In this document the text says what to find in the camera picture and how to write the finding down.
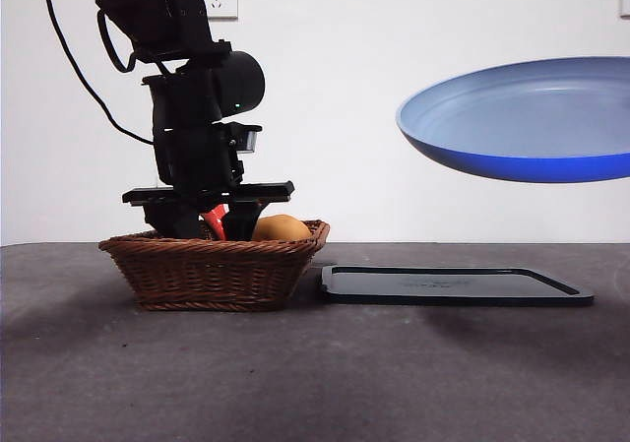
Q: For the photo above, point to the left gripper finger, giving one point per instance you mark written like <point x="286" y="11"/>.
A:
<point x="241" y="223"/>
<point x="172" y="220"/>

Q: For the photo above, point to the blue round plate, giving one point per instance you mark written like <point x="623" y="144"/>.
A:
<point x="517" y="117"/>

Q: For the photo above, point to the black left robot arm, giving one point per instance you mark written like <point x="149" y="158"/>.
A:
<point x="182" y="23"/>

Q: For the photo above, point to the orange toy carrot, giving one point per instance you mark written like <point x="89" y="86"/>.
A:
<point x="214" y="218"/>

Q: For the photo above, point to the brown wicker basket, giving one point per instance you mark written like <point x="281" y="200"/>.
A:
<point x="207" y="274"/>

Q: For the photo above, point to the black flat tray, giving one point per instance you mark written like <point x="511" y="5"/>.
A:
<point x="443" y="289"/>

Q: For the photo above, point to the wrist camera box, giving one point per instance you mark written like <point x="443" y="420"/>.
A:
<point x="248" y="139"/>

